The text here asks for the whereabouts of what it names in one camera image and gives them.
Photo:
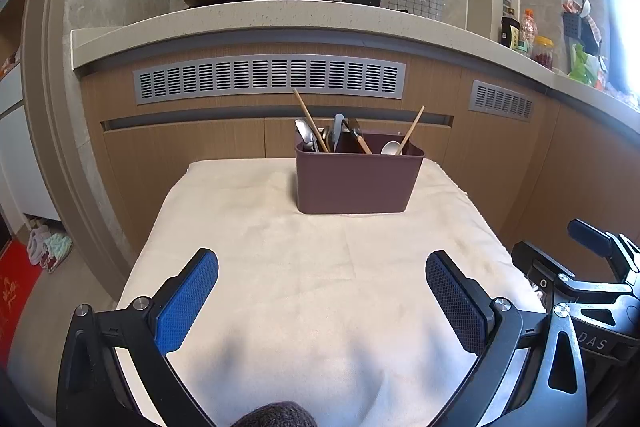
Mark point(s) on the white woven cloth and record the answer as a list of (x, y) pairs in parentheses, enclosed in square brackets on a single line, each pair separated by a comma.
[(310, 267)]

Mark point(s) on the person's left hand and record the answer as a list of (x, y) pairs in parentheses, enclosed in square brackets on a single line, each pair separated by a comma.
[(275, 417)]

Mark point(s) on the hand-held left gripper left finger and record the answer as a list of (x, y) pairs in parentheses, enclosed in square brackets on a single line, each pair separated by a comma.
[(190, 297)]

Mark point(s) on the white spoon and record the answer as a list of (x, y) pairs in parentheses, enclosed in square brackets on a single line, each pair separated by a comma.
[(390, 148)]

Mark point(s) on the plain metal spoon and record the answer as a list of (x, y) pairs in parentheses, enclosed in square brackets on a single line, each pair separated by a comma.
[(302, 132)]

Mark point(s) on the long grey vent grille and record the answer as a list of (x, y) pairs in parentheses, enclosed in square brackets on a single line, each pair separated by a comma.
[(270, 79)]

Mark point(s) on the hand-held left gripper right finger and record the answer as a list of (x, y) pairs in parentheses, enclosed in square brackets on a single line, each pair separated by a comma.
[(455, 302)]

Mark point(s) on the red floor mat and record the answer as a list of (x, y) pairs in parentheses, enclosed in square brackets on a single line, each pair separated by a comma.
[(15, 292)]

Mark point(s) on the short grey vent grille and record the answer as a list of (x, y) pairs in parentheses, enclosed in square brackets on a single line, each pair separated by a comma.
[(500, 101)]

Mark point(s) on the white cupboard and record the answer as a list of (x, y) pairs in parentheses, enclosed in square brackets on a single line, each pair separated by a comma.
[(20, 147)]

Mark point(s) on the green snack packets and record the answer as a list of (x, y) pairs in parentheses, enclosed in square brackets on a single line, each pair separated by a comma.
[(582, 64)]

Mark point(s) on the jar with yellow lid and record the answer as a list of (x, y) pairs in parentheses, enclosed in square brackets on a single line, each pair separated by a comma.
[(542, 54)]

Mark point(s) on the white slipper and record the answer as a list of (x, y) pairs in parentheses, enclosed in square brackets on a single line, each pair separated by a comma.
[(36, 244)]

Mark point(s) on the purple utensil holder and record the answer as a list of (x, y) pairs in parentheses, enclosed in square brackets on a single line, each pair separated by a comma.
[(355, 182)]

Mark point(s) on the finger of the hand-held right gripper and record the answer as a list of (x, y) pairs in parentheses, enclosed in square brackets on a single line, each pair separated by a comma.
[(590, 234), (537, 267)]

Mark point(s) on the white ladle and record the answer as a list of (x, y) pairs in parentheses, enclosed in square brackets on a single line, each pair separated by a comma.
[(585, 6)]

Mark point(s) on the dark sauce bottle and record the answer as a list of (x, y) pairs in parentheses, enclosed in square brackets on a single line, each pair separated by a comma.
[(510, 34)]

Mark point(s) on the black wall rack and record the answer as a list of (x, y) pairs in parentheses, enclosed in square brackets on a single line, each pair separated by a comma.
[(572, 27)]

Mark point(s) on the light stone kitchen countertop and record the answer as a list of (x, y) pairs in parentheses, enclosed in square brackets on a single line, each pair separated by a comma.
[(300, 14)]

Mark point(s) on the wooden chopstick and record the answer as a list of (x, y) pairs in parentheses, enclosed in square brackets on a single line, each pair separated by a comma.
[(310, 122), (412, 127)]

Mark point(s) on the green slipper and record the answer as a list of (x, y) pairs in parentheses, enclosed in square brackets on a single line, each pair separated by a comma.
[(59, 247)]

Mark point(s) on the clear bottle orange cap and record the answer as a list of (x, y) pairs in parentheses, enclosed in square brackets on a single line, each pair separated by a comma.
[(528, 29)]

